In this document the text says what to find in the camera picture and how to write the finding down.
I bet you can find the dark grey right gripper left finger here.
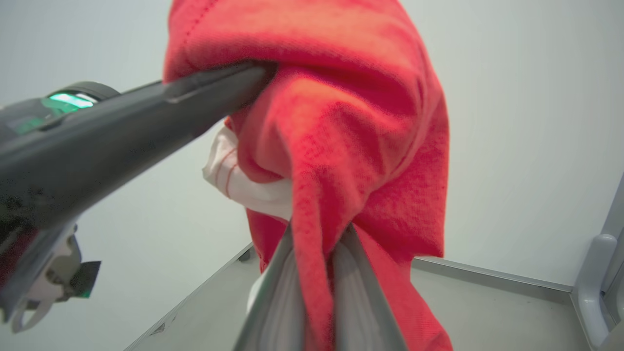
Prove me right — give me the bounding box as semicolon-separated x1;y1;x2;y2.
233;222;312;351

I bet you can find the grey partition post bracket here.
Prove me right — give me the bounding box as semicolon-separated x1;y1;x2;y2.
570;173;624;351

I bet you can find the red jersey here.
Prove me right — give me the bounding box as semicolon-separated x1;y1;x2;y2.
163;0;454;351

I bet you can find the long grey partition base rail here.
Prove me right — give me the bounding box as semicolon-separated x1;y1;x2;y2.
412;256;575;293

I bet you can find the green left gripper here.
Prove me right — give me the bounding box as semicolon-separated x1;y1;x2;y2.
0;62;268;231

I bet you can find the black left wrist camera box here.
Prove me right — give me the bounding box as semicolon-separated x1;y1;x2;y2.
68;261;101;299

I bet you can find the short grey partition base rail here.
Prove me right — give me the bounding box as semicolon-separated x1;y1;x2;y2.
124;242;255;351

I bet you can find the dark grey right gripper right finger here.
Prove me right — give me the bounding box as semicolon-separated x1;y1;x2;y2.
333;223;409;351

